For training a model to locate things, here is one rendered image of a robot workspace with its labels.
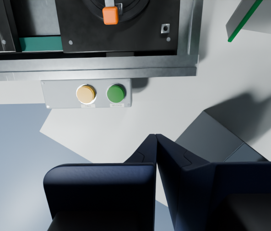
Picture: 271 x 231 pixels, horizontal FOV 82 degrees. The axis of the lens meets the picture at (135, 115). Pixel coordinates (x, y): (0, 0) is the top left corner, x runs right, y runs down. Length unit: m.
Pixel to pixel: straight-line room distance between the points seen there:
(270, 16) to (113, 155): 0.51
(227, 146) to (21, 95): 0.57
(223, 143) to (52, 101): 0.40
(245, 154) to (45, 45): 0.47
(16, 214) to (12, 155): 0.82
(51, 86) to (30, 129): 1.37
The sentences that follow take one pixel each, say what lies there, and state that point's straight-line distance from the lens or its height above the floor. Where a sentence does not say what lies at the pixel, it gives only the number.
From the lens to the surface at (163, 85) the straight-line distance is 0.47.
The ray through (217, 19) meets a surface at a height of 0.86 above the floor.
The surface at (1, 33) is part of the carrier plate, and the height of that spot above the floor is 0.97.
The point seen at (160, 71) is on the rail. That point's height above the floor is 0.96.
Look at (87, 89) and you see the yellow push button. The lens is 0.37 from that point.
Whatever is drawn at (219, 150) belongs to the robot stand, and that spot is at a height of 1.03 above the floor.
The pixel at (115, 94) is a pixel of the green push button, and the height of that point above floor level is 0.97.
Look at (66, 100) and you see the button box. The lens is 0.41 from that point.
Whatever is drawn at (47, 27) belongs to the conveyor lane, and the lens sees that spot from 0.46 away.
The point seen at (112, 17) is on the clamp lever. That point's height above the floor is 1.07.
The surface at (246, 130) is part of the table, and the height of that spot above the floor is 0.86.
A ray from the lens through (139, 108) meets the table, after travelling 0.48.
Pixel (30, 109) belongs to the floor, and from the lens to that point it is 1.69.
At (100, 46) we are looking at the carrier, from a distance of 0.36.
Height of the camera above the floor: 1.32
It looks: 71 degrees down
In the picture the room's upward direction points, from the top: 177 degrees counter-clockwise
